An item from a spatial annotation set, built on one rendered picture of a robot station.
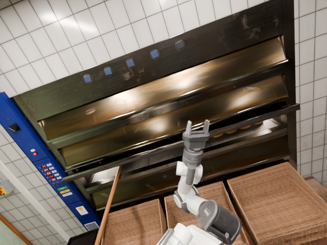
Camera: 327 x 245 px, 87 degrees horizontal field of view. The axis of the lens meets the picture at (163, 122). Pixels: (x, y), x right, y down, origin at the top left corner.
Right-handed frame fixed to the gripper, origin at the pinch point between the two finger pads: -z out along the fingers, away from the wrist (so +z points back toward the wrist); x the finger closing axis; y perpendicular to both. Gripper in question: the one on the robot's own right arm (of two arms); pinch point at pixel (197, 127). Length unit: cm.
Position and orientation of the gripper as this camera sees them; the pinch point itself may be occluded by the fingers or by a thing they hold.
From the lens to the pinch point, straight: 74.5
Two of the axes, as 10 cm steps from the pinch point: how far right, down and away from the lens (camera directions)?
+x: -9.5, 0.5, -3.0
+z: -0.8, 9.0, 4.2
